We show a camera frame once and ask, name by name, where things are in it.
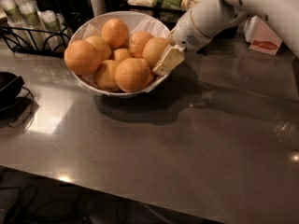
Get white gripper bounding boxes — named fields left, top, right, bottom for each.
left=152, top=0, right=247, bottom=76

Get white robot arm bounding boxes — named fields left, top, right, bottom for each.
left=153, top=0, right=299, bottom=76

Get small centre orange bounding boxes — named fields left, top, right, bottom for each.
left=111, top=48, right=132, bottom=62

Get white bowl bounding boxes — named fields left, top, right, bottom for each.
left=67, top=10, right=176, bottom=98

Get back left pale orange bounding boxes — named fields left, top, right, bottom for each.
left=86, top=35, right=112, bottom=61

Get pale orange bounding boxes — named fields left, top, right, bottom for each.
left=94, top=60, right=120, bottom=91
left=86, top=35, right=112, bottom=61

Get lower left pale orange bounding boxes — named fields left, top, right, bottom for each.
left=94, top=60, right=120, bottom=91

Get large front left orange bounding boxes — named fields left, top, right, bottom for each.
left=64, top=40, right=101, bottom=75

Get green packet stack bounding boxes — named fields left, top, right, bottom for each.
left=155, top=0, right=182, bottom=9

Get cream packet stack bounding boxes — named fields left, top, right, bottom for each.
left=180, top=0, right=201, bottom=10

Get black condiment shelf rack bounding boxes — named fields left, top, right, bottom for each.
left=104, top=0, right=219, bottom=55

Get white card with red logo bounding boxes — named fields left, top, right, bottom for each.
left=249, top=21, right=282, bottom=55

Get wrapped cup stack right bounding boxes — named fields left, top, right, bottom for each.
left=40, top=10, right=65, bottom=53

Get wrapped cup stack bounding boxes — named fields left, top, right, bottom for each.
left=20, top=3, right=45, bottom=51
left=40, top=10, right=65, bottom=53
left=1, top=0, right=28, bottom=47

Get wrapped cup stack middle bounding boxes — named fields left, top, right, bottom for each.
left=20, top=3, right=45, bottom=51

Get wrapped cup stack left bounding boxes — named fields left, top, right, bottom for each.
left=1, top=0, right=28, bottom=47

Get black wire rack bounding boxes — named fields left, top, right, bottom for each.
left=0, top=13, right=79, bottom=57

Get black tray with wire stand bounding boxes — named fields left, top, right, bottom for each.
left=0, top=72, right=35, bottom=128

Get black floor cables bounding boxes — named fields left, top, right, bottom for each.
left=0, top=184, right=132, bottom=224

